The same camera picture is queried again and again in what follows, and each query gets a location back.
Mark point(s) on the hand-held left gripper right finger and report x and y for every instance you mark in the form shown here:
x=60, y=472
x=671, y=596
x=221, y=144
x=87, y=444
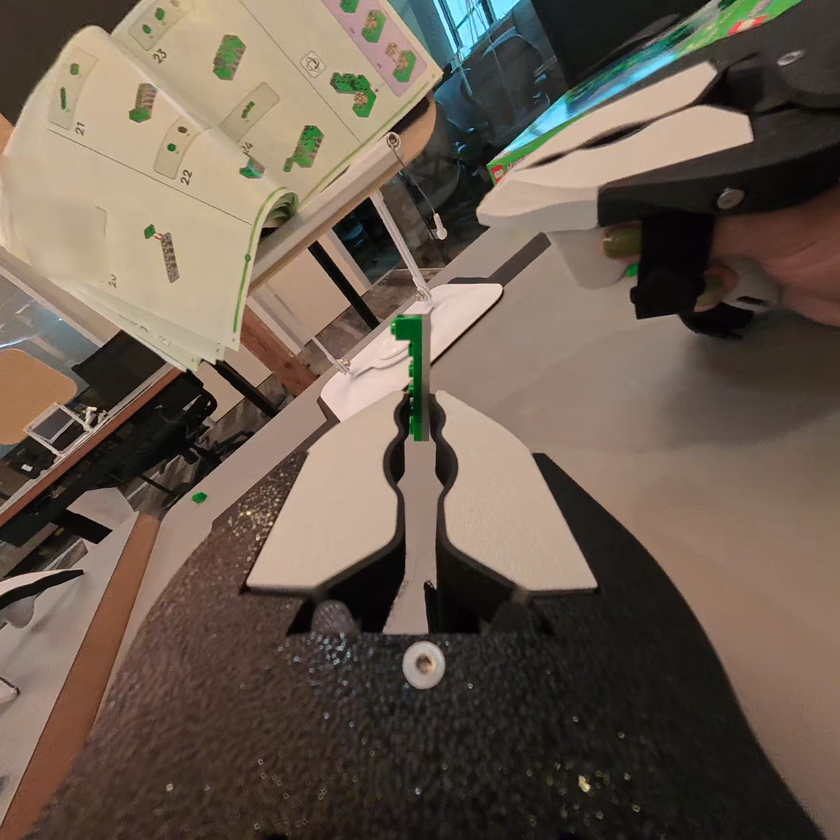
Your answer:
x=512, y=518

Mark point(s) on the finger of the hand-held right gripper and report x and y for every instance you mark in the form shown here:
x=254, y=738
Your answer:
x=623, y=164
x=656, y=95

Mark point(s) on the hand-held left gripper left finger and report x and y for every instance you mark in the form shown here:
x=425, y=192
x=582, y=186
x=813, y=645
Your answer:
x=321, y=512

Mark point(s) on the green and grey brick assembly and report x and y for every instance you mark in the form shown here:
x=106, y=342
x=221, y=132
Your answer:
x=417, y=341

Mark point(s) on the grey desk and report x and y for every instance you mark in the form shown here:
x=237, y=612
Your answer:
x=656, y=426

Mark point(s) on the person's right hand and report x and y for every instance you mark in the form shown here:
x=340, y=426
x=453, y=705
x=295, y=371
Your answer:
x=794, y=262

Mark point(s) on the green toy box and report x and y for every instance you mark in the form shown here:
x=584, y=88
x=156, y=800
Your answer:
x=656, y=46

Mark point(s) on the dark office chair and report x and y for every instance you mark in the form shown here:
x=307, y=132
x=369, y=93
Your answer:
x=499, y=85

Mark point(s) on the window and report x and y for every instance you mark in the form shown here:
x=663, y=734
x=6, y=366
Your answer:
x=469, y=19

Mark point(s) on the white book stand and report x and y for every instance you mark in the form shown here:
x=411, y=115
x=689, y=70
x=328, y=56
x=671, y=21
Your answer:
x=459, y=308

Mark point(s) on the background wooden table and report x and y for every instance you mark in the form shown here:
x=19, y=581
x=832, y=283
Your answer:
x=79, y=455

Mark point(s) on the idle black white gripper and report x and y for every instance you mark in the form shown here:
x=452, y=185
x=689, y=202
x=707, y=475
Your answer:
x=33, y=594

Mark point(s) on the wood-edged grey table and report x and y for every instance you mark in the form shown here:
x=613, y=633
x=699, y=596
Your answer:
x=46, y=689

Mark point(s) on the brick building instruction booklet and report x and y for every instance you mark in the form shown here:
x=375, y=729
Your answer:
x=197, y=164

